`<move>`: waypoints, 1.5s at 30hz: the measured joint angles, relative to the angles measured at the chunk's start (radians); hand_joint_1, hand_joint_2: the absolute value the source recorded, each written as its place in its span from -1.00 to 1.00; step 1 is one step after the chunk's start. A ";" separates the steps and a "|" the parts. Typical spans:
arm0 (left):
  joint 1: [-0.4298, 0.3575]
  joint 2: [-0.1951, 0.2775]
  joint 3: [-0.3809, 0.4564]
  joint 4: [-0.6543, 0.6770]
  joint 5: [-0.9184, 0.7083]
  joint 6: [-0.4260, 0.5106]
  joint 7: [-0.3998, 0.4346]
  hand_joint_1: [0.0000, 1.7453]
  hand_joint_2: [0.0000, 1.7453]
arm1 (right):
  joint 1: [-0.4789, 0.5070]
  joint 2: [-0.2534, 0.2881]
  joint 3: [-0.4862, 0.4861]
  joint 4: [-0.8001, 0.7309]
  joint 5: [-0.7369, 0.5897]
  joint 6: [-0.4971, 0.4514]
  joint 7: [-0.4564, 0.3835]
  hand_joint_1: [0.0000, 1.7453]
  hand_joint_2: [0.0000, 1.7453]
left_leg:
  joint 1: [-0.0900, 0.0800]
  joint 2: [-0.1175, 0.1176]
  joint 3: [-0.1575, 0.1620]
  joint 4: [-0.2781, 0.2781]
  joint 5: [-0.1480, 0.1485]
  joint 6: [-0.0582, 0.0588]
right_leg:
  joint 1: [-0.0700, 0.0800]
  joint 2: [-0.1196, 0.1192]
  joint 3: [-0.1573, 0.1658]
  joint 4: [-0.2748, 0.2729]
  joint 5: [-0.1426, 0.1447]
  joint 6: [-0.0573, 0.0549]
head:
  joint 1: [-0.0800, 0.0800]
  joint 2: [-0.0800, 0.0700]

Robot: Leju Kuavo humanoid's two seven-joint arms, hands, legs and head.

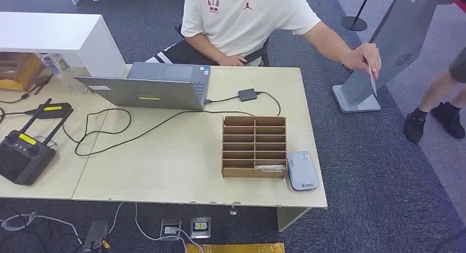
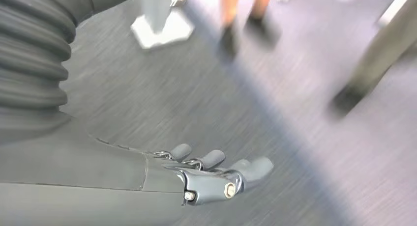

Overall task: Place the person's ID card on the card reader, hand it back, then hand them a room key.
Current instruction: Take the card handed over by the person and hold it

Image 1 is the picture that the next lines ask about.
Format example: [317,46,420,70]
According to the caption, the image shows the person's right hand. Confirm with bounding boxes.
[217,54,248,67]

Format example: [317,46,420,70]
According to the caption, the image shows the person's left hand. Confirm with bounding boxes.
[343,42,382,80]

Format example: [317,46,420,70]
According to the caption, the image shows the cardboard slotted organizer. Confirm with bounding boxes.
[221,115,287,179]

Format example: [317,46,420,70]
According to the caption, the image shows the room key card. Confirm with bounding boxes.
[254,164,286,172]

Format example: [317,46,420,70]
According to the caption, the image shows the person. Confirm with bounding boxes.
[403,56,466,144]
[145,0,382,80]

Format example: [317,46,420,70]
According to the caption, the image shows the grey card reader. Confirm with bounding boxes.
[286,151,320,192]

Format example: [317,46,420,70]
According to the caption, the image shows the black USB hub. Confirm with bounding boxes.
[238,88,258,102]

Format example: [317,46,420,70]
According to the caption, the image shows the grey kiosk stand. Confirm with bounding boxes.
[332,0,456,114]

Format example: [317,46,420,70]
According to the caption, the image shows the grey laptop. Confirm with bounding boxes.
[74,62,212,112]

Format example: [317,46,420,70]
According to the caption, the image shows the clear plastic bottle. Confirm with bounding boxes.
[35,52,89,96]

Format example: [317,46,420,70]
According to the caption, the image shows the beige desk leg panel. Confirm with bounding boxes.
[276,207,312,233]

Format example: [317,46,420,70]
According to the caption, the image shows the metal floor socket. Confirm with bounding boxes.
[190,216,212,239]
[160,218,182,241]

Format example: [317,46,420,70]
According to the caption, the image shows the white cabinet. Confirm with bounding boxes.
[0,11,127,78]

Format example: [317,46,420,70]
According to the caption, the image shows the black power brick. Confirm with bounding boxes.
[24,102,73,120]

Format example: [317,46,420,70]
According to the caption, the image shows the yellow plastic bag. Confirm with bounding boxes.
[185,243,285,253]

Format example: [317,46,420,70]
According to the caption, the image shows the wooden box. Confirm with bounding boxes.
[0,51,46,92]

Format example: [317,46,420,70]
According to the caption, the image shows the grey device with yellow tag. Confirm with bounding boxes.
[81,220,110,253]

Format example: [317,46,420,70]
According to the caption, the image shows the black remote controller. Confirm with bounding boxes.
[0,98,74,186]

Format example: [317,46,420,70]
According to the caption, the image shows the clear floor tube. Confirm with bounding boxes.
[0,212,85,246]

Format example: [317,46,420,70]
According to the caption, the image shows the black stanchion post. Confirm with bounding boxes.
[340,0,374,32]

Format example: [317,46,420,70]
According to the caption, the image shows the short black hub cable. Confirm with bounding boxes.
[203,95,240,105]

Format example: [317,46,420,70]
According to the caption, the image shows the long black cable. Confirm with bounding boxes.
[62,91,282,157]

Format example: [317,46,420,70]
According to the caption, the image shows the thick white floor cable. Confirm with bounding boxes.
[134,202,204,253]

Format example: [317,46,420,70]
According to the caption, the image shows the thin white floor cable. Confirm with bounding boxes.
[108,202,125,234]

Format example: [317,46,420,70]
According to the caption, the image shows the black cable with plugs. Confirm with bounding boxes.
[0,73,56,105]

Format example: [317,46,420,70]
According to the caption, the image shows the black power brick cable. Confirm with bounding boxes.
[0,106,27,125]

